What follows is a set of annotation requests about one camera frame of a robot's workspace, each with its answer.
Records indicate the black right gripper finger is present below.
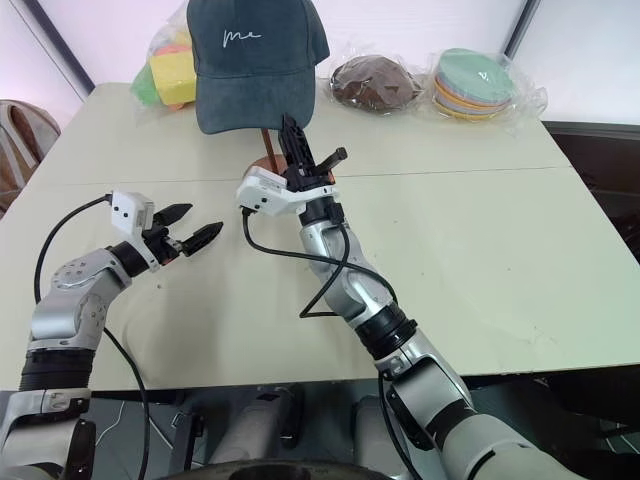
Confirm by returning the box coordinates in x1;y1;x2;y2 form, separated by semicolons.
315;147;349;174
280;113;316;172

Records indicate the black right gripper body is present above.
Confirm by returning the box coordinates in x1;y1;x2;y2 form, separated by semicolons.
285;164;334;194

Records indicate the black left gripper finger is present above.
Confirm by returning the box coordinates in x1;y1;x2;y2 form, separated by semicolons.
181;221;224;258
155;202;194;228

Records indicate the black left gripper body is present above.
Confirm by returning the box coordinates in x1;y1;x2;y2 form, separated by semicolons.
143;223;186;266

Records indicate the dark teal baseball cap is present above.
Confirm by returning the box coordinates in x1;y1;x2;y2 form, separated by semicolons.
186;0;331;136

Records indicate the brown wooden hat stand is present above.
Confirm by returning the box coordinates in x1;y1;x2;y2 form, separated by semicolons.
247;128;292;177

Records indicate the bagged brown hat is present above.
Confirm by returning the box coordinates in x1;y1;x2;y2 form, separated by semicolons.
328;53;424;109

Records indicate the green sponge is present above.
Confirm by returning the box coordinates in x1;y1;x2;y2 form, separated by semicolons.
131;63;157;107

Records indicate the clear bag of sponges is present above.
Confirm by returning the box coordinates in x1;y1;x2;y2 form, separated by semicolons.
130;2;202;109

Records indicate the yellow sponge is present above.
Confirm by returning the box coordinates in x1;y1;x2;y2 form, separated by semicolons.
151;48;197;105

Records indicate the bagged stack of pastel plates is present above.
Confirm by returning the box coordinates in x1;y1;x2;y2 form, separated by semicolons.
419;47;549;137

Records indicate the brown wooden chair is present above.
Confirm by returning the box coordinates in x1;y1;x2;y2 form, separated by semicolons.
0;98;62;219

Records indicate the grey left robot leg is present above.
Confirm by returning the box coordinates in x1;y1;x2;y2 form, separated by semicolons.
207;384;306;469

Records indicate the grey robot leg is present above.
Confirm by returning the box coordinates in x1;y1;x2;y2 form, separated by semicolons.
207;384;306;469
349;394;416;476

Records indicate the grey right robot leg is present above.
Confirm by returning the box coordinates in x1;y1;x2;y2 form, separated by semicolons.
349;394;416;476

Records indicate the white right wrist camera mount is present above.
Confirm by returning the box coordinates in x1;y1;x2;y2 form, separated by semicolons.
235;166;337;218

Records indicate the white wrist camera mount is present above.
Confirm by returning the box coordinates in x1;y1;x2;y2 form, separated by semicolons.
235;166;337;218
108;190;162;274

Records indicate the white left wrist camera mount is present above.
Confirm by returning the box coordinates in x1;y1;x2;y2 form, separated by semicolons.
108;190;162;274

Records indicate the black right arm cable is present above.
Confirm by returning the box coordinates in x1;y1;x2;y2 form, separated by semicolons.
241;199;421;480

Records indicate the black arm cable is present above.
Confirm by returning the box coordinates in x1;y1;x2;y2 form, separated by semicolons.
33;193;151;480
241;199;421;480

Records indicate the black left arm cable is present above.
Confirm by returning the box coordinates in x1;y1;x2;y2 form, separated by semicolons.
33;193;151;480

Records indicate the black window frame bar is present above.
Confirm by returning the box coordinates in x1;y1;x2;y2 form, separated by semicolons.
502;0;533;58
37;0;97;94

